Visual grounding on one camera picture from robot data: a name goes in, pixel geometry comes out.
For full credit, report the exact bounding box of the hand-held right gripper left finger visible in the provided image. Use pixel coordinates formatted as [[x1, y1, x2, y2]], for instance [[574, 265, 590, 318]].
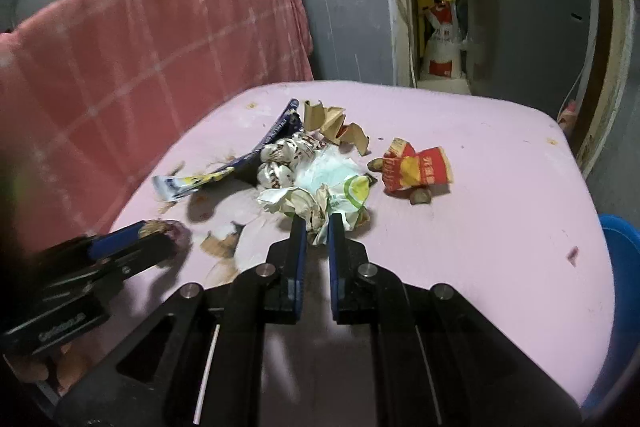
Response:
[[55, 217, 307, 427]]

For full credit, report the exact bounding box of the grey cabinet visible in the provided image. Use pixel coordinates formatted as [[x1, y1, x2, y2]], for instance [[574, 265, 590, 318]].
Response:
[[459, 0, 592, 118]]

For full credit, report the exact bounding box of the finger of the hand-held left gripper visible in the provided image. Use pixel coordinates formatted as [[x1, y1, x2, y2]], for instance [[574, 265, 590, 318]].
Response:
[[42, 220, 157, 276], [47, 234, 179, 298]]

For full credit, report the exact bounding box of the white green wrapper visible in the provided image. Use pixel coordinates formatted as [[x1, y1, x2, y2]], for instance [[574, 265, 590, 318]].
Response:
[[327, 174, 372, 234]]

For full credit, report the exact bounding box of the pale green tissue packet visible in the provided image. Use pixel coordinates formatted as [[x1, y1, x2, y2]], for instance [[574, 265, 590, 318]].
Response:
[[295, 149, 359, 196]]

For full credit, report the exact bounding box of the red white spray bottle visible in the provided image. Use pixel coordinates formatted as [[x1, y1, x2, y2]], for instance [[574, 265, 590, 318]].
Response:
[[419, 0, 469, 80]]

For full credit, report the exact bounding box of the white paper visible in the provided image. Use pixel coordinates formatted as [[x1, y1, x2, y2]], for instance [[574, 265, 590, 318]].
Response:
[[257, 186, 332, 246]]

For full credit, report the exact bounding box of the pink checked cloth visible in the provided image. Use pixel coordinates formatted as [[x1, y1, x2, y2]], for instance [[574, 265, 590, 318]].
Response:
[[0, 0, 314, 254]]

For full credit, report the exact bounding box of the red yellow wrapper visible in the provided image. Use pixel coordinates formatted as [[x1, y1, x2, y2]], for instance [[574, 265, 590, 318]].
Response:
[[382, 137, 454, 194]]

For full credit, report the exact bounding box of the person's left hand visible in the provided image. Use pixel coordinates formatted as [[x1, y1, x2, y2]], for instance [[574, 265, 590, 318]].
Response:
[[10, 341, 92, 395]]

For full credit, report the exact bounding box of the small brown paper scrap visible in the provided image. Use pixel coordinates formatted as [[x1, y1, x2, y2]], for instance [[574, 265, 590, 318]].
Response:
[[140, 218, 184, 241]]

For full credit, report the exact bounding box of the torn brown paper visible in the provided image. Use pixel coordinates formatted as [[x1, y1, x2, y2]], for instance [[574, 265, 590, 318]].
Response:
[[333, 122, 371, 156]]

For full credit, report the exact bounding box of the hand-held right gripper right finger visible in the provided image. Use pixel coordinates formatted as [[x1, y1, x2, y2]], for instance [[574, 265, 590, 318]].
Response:
[[327, 213, 583, 427]]

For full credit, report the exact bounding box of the blue plastic bin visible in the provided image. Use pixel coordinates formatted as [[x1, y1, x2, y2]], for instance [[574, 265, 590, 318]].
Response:
[[579, 214, 640, 411]]

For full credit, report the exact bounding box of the white brown-patterned wrapper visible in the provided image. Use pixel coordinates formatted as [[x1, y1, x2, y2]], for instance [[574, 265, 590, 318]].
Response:
[[290, 132, 328, 168], [257, 161, 294, 188], [260, 139, 297, 164]]

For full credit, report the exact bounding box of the long blue snack wrapper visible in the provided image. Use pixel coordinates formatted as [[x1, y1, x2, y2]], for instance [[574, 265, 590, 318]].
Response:
[[152, 99, 302, 204]]

